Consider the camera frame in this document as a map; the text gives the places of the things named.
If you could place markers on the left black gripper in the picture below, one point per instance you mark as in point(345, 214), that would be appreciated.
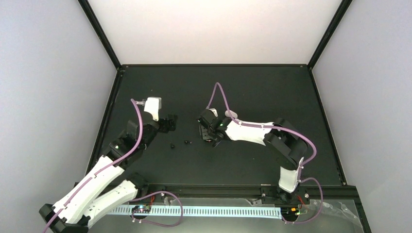
point(164, 127)

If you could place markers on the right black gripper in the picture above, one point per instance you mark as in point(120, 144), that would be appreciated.
point(204, 135)

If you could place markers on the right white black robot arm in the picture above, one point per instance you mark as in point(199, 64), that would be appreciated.
point(286, 144)

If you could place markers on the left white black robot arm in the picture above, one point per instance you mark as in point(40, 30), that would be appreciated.
point(88, 201)

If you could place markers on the left green circuit board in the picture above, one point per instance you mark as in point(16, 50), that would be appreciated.
point(141, 209)

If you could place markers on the green circuit board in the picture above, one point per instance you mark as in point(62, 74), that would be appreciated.
point(293, 211)
point(141, 209)

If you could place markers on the right green circuit board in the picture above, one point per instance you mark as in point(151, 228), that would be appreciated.
point(293, 211)

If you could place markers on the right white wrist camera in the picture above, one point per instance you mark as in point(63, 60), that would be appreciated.
point(214, 111)

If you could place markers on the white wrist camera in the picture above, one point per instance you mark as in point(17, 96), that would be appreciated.
point(152, 106)
point(214, 111)

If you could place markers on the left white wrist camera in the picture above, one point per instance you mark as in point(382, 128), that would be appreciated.
point(152, 106)

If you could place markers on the black enclosure frame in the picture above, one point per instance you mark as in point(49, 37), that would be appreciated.
point(290, 89)

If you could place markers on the black aluminium mounting rail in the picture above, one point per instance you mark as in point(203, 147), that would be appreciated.
point(269, 194)

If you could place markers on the white perforated cable duct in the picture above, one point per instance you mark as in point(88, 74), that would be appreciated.
point(203, 211)

